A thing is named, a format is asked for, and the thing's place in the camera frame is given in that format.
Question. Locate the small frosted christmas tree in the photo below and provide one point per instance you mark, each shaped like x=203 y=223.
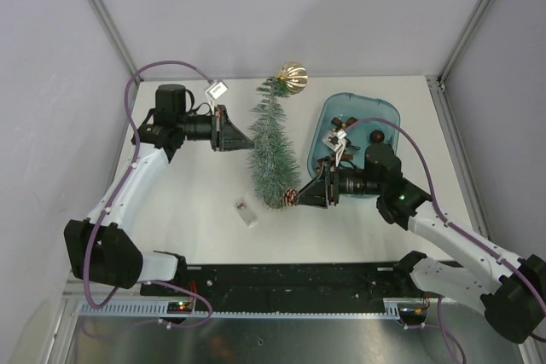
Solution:
x=272 y=161

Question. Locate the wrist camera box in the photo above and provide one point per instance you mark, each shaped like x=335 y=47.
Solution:
x=214 y=91
x=336 y=142

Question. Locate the clear plastic packet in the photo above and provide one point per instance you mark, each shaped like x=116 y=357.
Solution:
x=245 y=212

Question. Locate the dark red bauble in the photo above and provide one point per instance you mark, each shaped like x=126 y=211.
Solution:
x=377 y=137

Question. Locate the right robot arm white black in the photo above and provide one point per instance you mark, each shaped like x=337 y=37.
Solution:
x=507 y=289

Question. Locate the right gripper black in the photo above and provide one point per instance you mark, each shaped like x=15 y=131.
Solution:
x=322 y=191

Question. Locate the blue plastic tub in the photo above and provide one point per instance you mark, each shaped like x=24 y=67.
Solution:
x=344 y=106

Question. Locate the aluminium frame post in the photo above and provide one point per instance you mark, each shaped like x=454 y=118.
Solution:
x=113 y=34
x=470 y=28

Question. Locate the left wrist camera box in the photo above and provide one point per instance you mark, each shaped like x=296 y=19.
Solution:
x=214 y=91

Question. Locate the grey slotted cable duct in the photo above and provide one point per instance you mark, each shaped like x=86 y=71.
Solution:
x=387 y=310

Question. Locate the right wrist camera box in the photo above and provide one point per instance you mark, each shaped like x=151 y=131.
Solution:
x=336 y=142

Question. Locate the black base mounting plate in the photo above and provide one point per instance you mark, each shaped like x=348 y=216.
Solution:
x=338 y=286

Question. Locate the frosted pine cone ornament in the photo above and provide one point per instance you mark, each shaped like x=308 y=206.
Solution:
x=290 y=197

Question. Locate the left aluminium frame post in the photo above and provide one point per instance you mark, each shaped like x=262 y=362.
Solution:
x=113 y=34

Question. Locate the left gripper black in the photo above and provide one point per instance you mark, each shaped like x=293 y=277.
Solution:
x=223 y=135

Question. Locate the large silver ribbed bauble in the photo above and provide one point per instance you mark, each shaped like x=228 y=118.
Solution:
x=293 y=77

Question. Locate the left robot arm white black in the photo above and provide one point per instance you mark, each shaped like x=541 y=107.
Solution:
x=100 y=247

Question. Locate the right aluminium frame post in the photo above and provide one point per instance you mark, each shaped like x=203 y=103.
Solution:
x=470 y=28

